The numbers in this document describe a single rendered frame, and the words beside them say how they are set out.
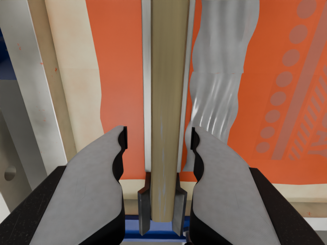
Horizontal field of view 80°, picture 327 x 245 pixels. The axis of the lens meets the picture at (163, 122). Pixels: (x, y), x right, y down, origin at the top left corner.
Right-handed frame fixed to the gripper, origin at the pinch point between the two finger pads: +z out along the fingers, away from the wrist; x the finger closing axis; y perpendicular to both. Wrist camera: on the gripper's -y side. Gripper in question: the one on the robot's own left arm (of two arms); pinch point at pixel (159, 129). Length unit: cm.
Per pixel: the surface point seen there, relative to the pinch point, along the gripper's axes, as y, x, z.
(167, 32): -5.4, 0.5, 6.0
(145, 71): -0.7, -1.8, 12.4
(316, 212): 25.8, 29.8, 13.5
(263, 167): 17.2, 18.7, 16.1
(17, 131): 68, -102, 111
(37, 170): 104, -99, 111
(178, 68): -2.6, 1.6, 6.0
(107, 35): -4.2, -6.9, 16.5
